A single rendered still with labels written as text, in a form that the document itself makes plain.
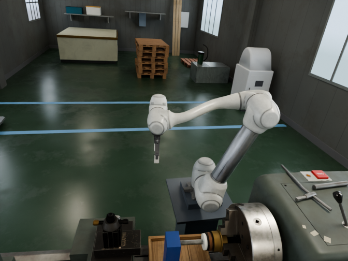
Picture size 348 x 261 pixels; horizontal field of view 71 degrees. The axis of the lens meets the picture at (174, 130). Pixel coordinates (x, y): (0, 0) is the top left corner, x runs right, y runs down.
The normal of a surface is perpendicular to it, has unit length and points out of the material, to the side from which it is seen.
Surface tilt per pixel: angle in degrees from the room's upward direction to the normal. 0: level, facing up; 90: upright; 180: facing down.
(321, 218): 0
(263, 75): 90
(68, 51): 90
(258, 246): 45
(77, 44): 90
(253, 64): 72
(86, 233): 0
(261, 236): 34
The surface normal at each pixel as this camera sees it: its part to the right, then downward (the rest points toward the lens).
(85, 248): 0.07, -0.88
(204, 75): 0.20, 0.47
